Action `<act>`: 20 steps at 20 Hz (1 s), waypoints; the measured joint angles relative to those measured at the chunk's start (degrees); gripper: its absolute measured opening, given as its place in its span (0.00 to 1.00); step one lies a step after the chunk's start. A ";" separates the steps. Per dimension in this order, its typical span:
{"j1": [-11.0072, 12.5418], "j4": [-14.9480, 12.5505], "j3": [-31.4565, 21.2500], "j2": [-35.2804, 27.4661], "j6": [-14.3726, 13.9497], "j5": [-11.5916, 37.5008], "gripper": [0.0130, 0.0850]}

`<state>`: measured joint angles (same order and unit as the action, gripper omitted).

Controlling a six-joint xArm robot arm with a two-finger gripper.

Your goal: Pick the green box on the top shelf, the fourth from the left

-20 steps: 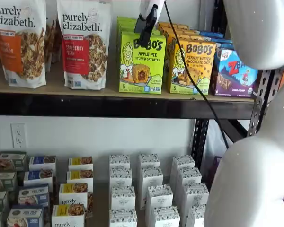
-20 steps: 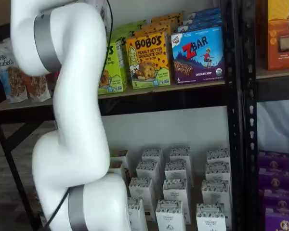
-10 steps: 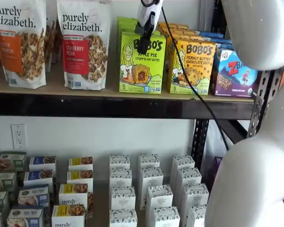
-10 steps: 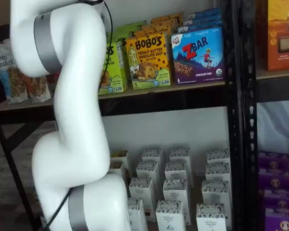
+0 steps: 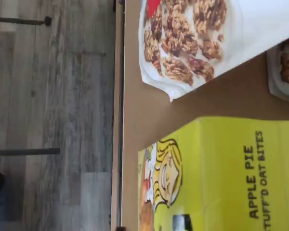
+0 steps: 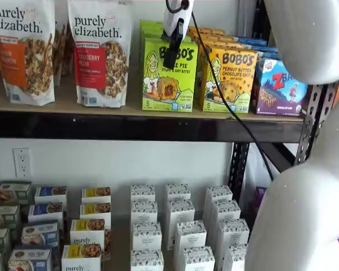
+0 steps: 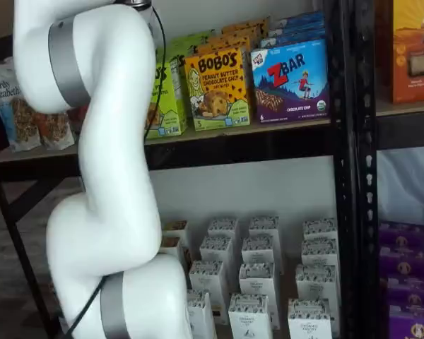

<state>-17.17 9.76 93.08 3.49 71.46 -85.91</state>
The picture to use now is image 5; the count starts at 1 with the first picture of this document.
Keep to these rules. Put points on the black floor bar with foot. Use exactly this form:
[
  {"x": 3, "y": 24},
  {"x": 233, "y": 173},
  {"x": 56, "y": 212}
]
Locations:
[{"x": 19, "y": 21}]

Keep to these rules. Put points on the plain black floor bar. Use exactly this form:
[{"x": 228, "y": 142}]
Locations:
[{"x": 26, "y": 152}]

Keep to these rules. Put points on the wooden shelf board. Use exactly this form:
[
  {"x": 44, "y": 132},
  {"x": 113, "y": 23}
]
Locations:
[{"x": 147, "y": 108}]

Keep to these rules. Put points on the green Bobo's apple pie box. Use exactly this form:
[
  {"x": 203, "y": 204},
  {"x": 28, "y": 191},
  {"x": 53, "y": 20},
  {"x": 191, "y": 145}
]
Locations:
[{"x": 219, "y": 168}]

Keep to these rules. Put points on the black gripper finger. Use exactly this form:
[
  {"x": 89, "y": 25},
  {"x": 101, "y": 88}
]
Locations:
[{"x": 181, "y": 223}]

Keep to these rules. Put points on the black metal shelf rack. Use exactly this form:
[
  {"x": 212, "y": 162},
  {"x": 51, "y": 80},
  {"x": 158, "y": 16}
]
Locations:
[{"x": 121, "y": 120}]

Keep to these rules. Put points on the granola bag red label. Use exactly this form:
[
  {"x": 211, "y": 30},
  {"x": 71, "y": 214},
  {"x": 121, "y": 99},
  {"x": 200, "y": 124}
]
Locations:
[{"x": 183, "y": 36}]

